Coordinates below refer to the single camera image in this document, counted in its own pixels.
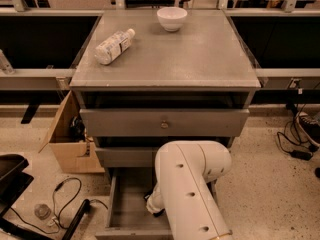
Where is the black sneaker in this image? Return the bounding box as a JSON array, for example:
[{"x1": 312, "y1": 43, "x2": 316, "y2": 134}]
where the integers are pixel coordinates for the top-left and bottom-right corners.
[{"x1": 296, "y1": 112, "x2": 320, "y2": 146}]

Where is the white plastic bottle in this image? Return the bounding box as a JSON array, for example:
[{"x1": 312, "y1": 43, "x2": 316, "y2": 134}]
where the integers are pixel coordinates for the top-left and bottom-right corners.
[{"x1": 95, "y1": 29, "x2": 135, "y2": 65}]

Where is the black power adapter cable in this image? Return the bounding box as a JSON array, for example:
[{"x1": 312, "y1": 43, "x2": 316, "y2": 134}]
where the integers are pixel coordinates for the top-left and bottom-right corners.
[{"x1": 276, "y1": 103, "x2": 319, "y2": 162}]

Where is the grey drawer cabinet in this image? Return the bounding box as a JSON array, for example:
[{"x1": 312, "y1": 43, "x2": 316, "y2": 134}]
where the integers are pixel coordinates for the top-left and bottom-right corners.
[{"x1": 69, "y1": 9, "x2": 262, "y2": 172}]

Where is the grey middle drawer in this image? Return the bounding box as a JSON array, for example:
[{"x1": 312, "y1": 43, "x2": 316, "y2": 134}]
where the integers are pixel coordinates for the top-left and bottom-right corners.
[{"x1": 94, "y1": 146, "x2": 232, "y2": 169}]

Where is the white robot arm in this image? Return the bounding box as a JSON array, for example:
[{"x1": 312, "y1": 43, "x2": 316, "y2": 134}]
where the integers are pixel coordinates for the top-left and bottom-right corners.
[{"x1": 147, "y1": 141, "x2": 234, "y2": 240}]

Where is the brown cardboard box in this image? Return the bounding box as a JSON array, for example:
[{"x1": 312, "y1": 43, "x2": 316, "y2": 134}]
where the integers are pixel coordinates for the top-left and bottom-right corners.
[{"x1": 39, "y1": 92, "x2": 105, "y2": 174}]

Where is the clear plastic cup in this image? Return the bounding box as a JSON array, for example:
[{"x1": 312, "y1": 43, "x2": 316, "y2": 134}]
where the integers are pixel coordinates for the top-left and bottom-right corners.
[{"x1": 34, "y1": 203, "x2": 51, "y2": 220}]

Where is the grey open bottom drawer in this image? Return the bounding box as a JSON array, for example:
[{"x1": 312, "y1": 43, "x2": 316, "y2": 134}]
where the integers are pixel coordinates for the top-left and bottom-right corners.
[{"x1": 95, "y1": 166, "x2": 219, "y2": 240}]

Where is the black floor cable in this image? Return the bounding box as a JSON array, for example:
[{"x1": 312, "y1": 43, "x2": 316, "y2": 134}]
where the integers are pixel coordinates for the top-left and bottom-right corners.
[{"x1": 9, "y1": 177, "x2": 109, "y2": 235}]

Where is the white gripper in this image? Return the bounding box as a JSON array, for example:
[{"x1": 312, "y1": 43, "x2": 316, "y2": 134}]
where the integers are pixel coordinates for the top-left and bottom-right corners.
[{"x1": 145, "y1": 183, "x2": 165, "y2": 216}]

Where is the grey top drawer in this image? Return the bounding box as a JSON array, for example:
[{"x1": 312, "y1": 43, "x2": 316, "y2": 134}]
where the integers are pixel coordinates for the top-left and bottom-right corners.
[{"x1": 80, "y1": 109, "x2": 249, "y2": 137}]

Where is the black chair base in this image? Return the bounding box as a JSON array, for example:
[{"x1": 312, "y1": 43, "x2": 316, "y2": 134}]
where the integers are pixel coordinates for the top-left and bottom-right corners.
[{"x1": 0, "y1": 153, "x2": 92, "y2": 240}]

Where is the white ceramic bowl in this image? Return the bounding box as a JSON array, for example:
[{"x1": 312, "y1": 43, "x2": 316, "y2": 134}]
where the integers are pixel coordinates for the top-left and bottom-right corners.
[{"x1": 157, "y1": 7, "x2": 188, "y2": 32}]

